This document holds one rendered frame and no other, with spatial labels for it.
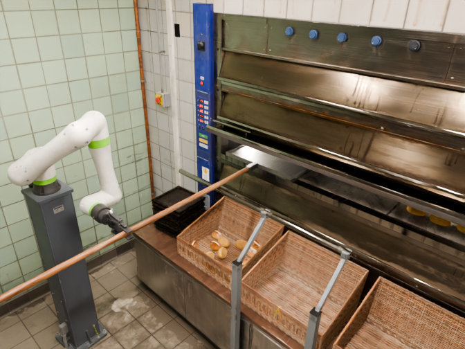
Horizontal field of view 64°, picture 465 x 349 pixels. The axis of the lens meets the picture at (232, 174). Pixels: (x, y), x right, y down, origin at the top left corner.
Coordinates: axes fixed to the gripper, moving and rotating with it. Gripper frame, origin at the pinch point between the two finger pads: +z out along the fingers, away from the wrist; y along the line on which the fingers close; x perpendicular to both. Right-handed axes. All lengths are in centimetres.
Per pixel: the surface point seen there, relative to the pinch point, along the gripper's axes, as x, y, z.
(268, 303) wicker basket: -49, 46, 52
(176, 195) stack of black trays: -77, 35, -57
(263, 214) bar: -61, 1, 37
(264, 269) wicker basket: -72, 50, 32
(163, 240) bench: -55, 60, -47
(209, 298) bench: -45, 69, 11
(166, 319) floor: -41, 118, -32
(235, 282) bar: -39, 34, 37
